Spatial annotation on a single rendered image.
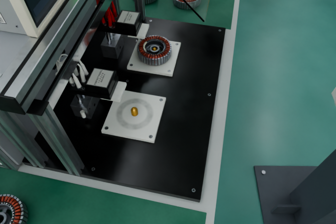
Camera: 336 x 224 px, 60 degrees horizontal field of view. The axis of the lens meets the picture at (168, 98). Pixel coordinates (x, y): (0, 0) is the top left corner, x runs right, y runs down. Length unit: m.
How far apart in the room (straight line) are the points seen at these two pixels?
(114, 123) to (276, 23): 1.88
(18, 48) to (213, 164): 0.54
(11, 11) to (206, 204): 0.59
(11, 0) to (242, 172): 1.37
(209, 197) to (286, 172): 0.97
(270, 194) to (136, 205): 0.98
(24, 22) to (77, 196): 0.44
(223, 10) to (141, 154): 0.70
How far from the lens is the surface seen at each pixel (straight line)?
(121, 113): 0.84
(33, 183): 0.85
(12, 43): 0.60
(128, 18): 0.91
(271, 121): 1.84
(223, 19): 1.19
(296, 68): 2.18
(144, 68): 0.94
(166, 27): 1.10
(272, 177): 1.66
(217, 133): 0.85
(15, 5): 0.56
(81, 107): 0.83
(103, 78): 0.75
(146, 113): 0.84
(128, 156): 0.79
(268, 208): 1.60
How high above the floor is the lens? 1.48
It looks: 54 degrees down
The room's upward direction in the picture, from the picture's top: straight up
